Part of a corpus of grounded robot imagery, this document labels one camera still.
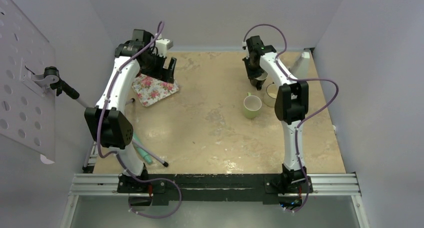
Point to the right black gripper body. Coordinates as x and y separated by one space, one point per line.
252 69

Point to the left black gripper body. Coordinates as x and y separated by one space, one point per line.
154 67

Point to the glossy black mug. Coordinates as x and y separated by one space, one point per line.
258 82

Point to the beige cream mug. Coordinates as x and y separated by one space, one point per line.
270 95

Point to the light green mug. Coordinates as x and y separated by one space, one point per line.
252 105

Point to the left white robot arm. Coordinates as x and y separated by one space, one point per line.
139 64

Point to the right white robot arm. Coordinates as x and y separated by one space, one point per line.
291 106

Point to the floral pattern tray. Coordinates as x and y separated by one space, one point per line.
150 90

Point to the white wedge stand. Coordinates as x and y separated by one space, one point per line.
300 67

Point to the teal marker pen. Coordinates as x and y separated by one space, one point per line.
139 148

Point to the perforated white panel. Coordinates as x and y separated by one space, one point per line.
27 104

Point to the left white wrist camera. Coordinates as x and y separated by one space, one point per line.
163 45

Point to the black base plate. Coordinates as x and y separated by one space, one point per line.
266 188

